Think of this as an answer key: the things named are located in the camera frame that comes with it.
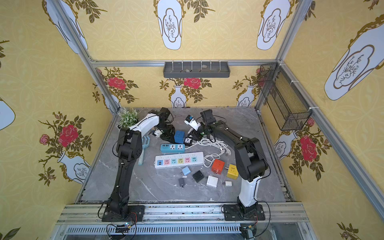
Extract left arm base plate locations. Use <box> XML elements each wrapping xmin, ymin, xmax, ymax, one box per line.
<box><xmin>102</xmin><ymin>205</ymin><xmax>145</xmax><ymax>223</ymax></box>

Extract blue cube socket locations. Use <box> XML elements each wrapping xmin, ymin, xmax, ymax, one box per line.
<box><xmin>174</xmin><ymin>131</ymin><xmax>185</xmax><ymax>144</ymax></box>

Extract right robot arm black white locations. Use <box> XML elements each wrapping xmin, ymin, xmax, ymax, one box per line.
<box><xmin>185</xmin><ymin>110</ymin><xmax>269</xmax><ymax>214</ymax></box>

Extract red cube socket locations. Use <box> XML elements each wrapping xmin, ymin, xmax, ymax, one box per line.
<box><xmin>211</xmin><ymin>159</ymin><xmax>225</xmax><ymax>175</ymax></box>

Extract grey wall shelf tray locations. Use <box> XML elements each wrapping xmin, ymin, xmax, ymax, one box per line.
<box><xmin>163</xmin><ymin>61</ymin><xmax>231</xmax><ymax>79</ymax></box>

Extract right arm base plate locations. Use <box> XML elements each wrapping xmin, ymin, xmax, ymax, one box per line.
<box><xmin>221</xmin><ymin>204</ymin><xmax>266</xmax><ymax>221</ymax></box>

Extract potted green plant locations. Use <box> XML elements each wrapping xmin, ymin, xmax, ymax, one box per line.
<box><xmin>117</xmin><ymin>108</ymin><xmax>139</xmax><ymax>129</ymax></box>

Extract yellow plug adapter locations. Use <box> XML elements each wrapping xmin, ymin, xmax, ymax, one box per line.
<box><xmin>227</xmin><ymin>164</ymin><xmax>239</xmax><ymax>180</ymax></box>

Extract black socket base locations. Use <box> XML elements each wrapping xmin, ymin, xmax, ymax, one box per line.
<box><xmin>184</xmin><ymin>138</ymin><xmax>194</xmax><ymax>147</ymax></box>

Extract black plug adapter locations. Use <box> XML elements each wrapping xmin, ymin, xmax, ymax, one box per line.
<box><xmin>193</xmin><ymin>171</ymin><xmax>205</xmax><ymax>183</ymax></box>

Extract white power strip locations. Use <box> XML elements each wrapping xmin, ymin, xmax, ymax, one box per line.
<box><xmin>154</xmin><ymin>152</ymin><xmax>205</xmax><ymax>170</ymax></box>

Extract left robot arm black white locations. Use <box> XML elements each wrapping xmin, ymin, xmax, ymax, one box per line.
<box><xmin>103</xmin><ymin>108</ymin><xmax>176</xmax><ymax>222</ymax></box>

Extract black wire mesh basket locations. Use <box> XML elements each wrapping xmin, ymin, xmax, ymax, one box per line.
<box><xmin>258</xmin><ymin>63</ymin><xmax>312</xmax><ymax>131</ymax></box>

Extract light blue plug adapter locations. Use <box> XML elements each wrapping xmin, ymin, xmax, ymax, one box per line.
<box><xmin>182</xmin><ymin>166</ymin><xmax>191</xmax><ymax>176</ymax></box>

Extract grey purple plug adapter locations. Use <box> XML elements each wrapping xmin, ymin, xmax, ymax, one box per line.
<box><xmin>179</xmin><ymin>178</ymin><xmax>185</xmax><ymax>189</ymax></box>

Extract light blue socket base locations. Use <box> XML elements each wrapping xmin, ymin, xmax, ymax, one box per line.
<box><xmin>160</xmin><ymin>144</ymin><xmax>185</xmax><ymax>154</ymax></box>

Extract mint green handle tool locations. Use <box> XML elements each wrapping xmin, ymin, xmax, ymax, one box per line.
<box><xmin>138</xmin><ymin>136</ymin><xmax>150</xmax><ymax>166</ymax></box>

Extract white coiled power cable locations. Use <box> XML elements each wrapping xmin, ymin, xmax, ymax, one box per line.
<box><xmin>185</xmin><ymin>137</ymin><xmax>232</xmax><ymax>168</ymax></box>

